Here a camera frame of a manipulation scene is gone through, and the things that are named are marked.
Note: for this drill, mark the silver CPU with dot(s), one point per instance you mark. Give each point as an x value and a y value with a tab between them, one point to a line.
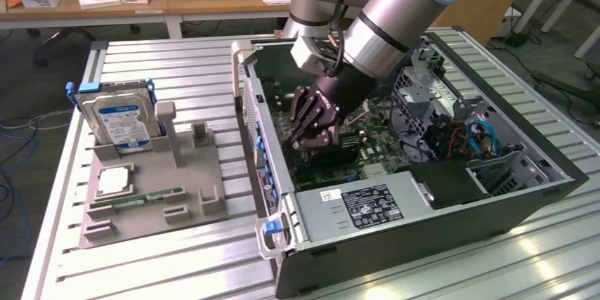
115	180

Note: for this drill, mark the hard disk in blue caddy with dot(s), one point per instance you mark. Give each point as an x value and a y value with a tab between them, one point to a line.
118	121

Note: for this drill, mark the green RAM stick bare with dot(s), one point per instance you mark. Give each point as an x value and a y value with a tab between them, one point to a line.
140	197

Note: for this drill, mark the white metal table frame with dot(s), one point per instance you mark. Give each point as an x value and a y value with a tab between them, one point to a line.
546	26

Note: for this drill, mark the metal socket cover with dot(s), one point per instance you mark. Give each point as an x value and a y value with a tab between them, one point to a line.
367	107

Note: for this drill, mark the black stand foot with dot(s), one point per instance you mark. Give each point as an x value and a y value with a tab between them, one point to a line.
563	84

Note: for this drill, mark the green motherboard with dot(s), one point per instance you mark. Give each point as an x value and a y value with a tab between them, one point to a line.
382	145

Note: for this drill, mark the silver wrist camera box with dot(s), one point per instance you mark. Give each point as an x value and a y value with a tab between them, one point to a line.
310	55

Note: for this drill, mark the grey printed parts rack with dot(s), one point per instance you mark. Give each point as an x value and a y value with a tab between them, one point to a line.
150	173

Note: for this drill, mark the black open PC case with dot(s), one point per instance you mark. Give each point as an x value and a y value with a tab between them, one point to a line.
399	261

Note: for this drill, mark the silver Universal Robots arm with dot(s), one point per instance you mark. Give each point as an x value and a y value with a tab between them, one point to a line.
399	33

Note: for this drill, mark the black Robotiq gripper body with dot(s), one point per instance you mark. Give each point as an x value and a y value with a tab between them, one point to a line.
347	92

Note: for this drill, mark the metal disk bay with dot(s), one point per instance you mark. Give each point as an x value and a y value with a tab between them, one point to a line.
506	173

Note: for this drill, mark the blue case latch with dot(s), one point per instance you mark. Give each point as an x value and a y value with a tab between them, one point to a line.
271	228

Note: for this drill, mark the RAM stick black label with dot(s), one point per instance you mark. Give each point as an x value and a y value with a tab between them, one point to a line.
351	138

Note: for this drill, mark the grey power supply unit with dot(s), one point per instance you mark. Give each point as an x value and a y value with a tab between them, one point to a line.
323	215

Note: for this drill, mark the metal drive cage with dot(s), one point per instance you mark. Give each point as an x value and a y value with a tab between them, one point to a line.
422	103

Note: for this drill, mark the Nvidia graphics card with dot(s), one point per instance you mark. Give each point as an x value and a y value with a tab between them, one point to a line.
338	157

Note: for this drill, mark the orange box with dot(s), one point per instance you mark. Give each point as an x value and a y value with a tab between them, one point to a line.
14	0

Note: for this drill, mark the black power adapter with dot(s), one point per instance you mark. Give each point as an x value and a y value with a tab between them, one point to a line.
515	40

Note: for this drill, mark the white desk label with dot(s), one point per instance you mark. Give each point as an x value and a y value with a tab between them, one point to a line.
150	11

